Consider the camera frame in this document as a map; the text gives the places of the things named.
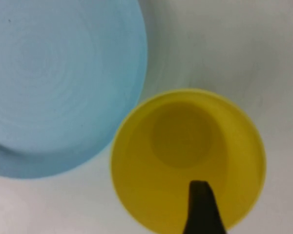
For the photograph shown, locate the light blue round plate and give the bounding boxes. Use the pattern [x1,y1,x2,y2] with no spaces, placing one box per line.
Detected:
[0,0,148,180]

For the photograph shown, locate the yellow plastic cup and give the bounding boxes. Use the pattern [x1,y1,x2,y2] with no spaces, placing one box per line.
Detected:
[110,88,268,233]

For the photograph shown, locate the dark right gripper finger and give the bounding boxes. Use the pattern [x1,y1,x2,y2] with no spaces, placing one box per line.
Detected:
[182,180,229,234]

